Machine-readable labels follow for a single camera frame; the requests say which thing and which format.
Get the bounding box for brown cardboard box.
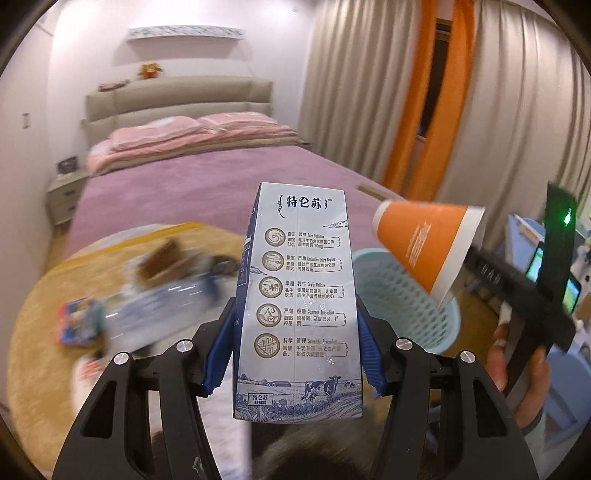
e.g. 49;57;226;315
133;236;186;283

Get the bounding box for beige curtain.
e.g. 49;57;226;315
299;0;432;185
436;0;591;224

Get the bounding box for white packet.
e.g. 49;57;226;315
71;354;109;409

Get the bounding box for bed with purple bedspread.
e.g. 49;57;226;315
64;138;403;260

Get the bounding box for colourful printed packet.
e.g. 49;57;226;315
56;296;106;346

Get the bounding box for pink pillows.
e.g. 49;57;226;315
87;128;302;175

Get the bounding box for white patterned wall shelf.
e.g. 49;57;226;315
126;25;245;43

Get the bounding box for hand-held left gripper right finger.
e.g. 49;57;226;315
356;300;540;480

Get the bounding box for light blue desk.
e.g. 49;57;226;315
504;213;548;278

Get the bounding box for phone with green screen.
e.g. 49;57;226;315
525;241;546;283
561;271;583;315

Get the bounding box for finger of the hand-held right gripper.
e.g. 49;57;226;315
465;246;548;321

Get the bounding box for blue and white milk carton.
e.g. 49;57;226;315
232;182;365;424

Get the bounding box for person's right hand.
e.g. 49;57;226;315
489;316;551;431

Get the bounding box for beige padded headboard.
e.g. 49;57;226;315
84;76;275;139

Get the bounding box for clear plastic bottle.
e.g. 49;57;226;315
105;270;234;344

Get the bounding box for light blue plastic basket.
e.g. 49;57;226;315
352;248;461;357

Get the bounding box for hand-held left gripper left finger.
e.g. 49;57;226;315
53;295;234;480

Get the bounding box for orange paper cup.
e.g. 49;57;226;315
372;199;486;309

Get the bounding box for orange curtain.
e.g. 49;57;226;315
381;0;477;201

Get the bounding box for beige nightstand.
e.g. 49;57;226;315
45;167;89;226

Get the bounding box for pink pillow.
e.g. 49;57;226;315
110;115;206;152
198;112;280;134

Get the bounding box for wooden stick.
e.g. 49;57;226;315
358;185;393;202

